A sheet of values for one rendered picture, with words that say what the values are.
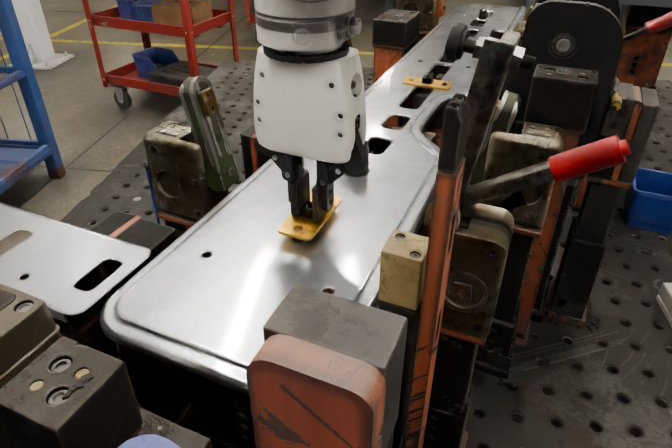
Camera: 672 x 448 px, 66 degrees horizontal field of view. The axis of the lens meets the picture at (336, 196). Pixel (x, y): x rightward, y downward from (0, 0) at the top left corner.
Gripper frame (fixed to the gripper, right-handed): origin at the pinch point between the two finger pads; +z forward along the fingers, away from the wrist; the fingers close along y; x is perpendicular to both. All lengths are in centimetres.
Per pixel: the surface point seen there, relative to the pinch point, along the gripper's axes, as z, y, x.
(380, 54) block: 9, 19, -76
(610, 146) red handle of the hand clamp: -11.0, -25.3, 0.8
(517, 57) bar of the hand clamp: -16.7, -17.7, 0.8
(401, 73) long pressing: 4, 6, -50
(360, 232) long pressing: 3.5, -5.4, -0.5
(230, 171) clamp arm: 3.0, 13.6, -5.2
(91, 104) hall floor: 104, 259, -192
